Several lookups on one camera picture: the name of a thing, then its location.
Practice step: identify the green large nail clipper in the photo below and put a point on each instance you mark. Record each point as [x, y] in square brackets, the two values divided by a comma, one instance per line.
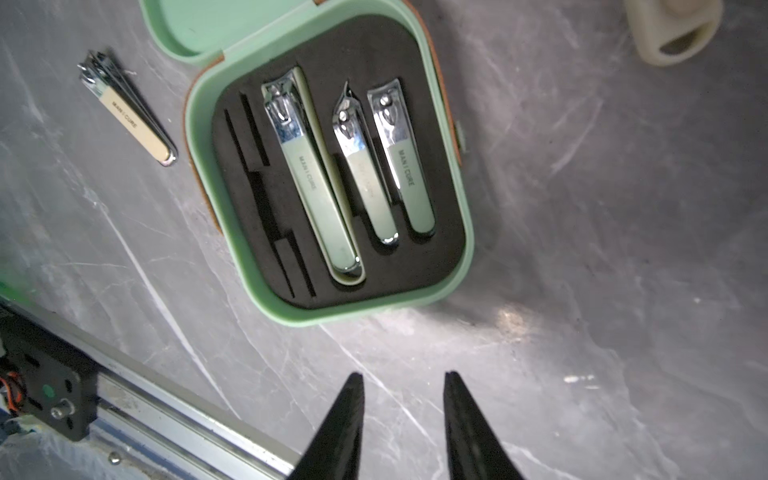
[288, 105]

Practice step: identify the aluminium front rail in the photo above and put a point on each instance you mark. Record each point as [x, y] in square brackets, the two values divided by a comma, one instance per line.
[146, 413]

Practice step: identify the cream nail clipper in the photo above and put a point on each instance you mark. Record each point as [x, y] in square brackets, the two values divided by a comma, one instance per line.
[105, 80]

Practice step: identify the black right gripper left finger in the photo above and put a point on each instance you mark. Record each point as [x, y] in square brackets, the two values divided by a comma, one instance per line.
[335, 450]

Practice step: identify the cream clipper case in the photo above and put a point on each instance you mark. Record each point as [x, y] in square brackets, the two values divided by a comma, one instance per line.
[666, 33]

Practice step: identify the green slanted nail clipper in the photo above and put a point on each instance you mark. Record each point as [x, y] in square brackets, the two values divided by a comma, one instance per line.
[352, 137]

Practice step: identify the mint green clipper case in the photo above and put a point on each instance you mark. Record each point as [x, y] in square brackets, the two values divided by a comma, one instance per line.
[239, 46]

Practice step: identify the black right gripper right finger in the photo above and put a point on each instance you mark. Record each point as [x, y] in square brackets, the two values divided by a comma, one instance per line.
[474, 451]

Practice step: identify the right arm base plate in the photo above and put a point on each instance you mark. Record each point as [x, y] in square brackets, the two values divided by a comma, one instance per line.
[59, 381]

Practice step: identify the green small nail clipper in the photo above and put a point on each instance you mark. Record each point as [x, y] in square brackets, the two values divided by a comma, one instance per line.
[393, 125]

